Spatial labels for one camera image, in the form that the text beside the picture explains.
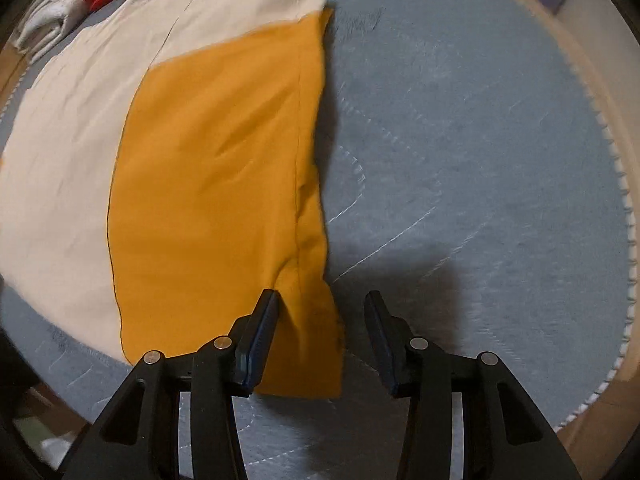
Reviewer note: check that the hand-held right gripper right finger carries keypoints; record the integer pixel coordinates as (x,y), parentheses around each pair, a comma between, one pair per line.
(384,340)

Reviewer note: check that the wooden bed frame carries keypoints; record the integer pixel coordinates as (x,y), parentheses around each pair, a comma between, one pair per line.
(612,85)

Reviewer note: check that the cream and orange cloth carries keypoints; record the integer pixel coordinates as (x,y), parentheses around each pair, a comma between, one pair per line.
(210,170)

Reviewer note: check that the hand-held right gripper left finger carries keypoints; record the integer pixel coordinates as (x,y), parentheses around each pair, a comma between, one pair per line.
(262,330)

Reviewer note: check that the white garment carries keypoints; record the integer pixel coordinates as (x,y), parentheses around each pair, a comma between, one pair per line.
(50,20)

